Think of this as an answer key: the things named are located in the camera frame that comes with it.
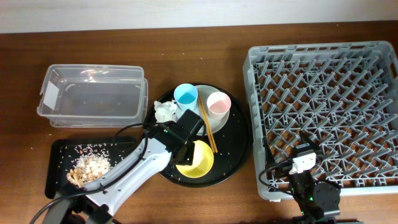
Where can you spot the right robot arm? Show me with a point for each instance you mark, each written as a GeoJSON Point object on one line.
{"type": "Point", "coordinates": [318, 200]}

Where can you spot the clear plastic bin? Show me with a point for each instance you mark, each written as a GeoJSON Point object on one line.
{"type": "Point", "coordinates": [93, 96]}

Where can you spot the black rectangular tray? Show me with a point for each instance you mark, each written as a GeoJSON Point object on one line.
{"type": "Point", "coordinates": [66, 153]}

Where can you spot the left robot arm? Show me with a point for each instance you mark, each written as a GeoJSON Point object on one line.
{"type": "Point", "coordinates": [97, 202]}

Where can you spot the rice and nutshell waste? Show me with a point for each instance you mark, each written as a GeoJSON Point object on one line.
{"type": "Point", "coordinates": [91, 163]}

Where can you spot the pink plastic cup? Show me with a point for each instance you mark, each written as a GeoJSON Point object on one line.
{"type": "Point", "coordinates": [218, 104]}

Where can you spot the grey dishwasher rack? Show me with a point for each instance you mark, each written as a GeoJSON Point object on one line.
{"type": "Point", "coordinates": [342, 95]}

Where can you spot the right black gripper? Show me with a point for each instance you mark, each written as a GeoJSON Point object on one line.
{"type": "Point", "coordinates": [303, 149]}

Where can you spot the wooden chopstick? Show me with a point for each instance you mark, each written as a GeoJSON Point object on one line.
{"type": "Point", "coordinates": [206, 121]}
{"type": "Point", "coordinates": [209, 123]}

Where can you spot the grey round plate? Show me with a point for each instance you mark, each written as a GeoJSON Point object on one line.
{"type": "Point", "coordinates": [205, 91]}

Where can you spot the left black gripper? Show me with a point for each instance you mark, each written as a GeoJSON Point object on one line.
{"type": "Point", "coordinates": [184, 154]}

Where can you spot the blue plastic cup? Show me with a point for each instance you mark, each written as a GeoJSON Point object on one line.
{"type": "Point", "coordinates": [186, 96]}

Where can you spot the white napkin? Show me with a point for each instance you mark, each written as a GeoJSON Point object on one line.
{"type": "Point", "coordinates": [165, 111]}

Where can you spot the yellow plastic bowl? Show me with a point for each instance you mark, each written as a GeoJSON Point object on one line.
{"type": "Point", "coordinates": [203, 159]}

